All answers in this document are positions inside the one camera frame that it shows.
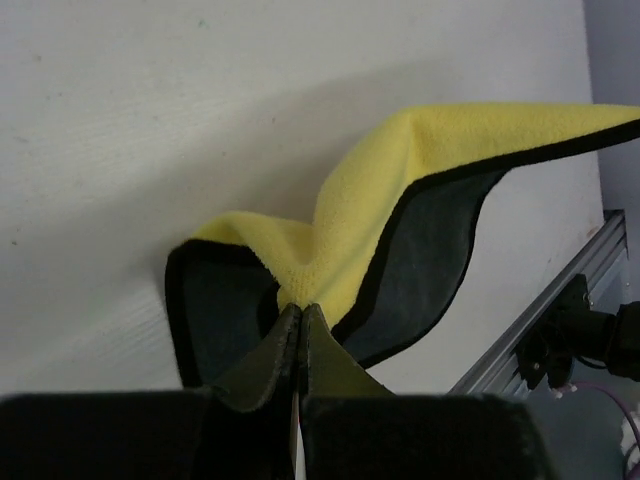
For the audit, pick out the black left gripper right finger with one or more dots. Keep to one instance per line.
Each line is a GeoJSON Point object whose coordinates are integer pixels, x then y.
{"type": "Point", "coordinates": [354, 428]}

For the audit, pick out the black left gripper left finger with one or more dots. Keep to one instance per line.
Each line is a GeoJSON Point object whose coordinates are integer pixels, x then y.
{"type": "Point", "coordinates": [239, 427]}

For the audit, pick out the yellow microfiber towel black trim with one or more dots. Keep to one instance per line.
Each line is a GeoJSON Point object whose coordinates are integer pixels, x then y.
{"type": "Point", "coordinates": [390, 241]}

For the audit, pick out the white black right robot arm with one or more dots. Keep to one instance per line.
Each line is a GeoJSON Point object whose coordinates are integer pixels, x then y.
{"type": "Point", "coordinates": [570, 330]}

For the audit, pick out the aluminium table edge rail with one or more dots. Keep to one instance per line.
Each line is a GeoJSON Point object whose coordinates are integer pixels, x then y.
{"type": "Point", "coordinates": [602, 261]}

